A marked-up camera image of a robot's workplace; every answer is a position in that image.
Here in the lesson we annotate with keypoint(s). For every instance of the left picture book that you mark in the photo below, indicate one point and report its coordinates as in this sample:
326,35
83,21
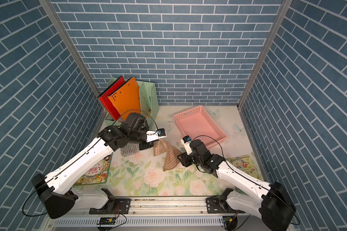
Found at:
97,174

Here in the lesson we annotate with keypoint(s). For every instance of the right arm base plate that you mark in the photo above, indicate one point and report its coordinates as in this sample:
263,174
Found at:
217,206

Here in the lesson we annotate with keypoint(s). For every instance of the white perforated cable duct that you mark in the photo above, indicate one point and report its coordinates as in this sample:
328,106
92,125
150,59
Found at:
159,221

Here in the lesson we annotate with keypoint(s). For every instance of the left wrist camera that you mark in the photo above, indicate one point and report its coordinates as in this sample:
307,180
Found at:
152,136

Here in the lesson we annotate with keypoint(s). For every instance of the small black controller box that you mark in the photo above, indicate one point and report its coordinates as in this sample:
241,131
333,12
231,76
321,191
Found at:
106,221

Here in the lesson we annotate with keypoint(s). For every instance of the aluminium corner post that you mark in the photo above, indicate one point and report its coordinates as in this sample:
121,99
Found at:
60,28
265,49

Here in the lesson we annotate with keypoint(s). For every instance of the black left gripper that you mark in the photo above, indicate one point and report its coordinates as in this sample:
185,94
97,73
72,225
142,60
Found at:
144,146

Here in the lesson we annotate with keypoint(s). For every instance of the aluminium frame rail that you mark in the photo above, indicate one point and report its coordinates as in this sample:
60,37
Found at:
167,205

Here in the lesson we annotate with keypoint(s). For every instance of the picture book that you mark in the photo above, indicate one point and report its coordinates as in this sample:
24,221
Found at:
247,165
97,174

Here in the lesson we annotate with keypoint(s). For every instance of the pink plastic basket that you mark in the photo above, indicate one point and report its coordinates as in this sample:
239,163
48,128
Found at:
196,122

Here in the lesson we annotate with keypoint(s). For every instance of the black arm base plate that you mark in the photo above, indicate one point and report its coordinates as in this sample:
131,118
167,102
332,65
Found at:
113,206

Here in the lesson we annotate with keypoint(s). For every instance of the right picture book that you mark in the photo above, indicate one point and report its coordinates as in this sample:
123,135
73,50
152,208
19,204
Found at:
247,165

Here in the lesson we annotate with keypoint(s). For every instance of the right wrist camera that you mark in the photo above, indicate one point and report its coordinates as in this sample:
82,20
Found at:
186,141

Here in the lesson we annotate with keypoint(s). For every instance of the grey striped dishcloth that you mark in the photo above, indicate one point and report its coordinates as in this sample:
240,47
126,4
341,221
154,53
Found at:
130,149

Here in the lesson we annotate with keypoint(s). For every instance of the aluminium corner post right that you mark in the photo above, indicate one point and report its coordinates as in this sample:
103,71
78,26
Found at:
265,49

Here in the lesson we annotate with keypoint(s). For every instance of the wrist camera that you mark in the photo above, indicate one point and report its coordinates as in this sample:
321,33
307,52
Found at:
152,136
186,141

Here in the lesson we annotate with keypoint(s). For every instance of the green plastic file rack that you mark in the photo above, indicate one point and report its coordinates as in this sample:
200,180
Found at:
148,100

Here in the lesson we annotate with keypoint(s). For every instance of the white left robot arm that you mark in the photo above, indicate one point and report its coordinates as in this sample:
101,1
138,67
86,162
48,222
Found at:
55,189

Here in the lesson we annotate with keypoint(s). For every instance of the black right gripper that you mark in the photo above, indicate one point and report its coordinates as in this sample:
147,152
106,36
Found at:
184,160

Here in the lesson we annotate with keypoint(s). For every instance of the orange file folder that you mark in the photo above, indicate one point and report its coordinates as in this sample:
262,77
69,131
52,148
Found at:
124,97

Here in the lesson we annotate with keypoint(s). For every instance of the brown striped dishcloth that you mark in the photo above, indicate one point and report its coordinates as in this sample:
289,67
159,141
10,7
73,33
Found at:
171,160

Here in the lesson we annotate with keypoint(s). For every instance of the aluminium corner post left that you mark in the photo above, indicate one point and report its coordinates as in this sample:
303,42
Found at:
60,28

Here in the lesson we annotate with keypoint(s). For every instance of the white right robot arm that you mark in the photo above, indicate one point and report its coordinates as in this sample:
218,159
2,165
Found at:
269,202

